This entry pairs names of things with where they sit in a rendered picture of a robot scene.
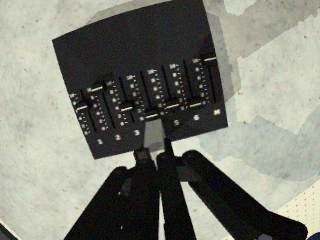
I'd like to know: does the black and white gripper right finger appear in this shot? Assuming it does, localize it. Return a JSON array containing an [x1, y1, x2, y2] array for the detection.
[[153, 118, 308, 240]]

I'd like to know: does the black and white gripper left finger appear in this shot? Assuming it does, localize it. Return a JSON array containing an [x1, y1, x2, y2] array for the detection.
[[63, 121, 160, 240]]

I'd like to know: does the black lighting desk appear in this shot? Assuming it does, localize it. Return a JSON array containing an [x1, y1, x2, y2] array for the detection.
[[52, 0, 228, 160]]

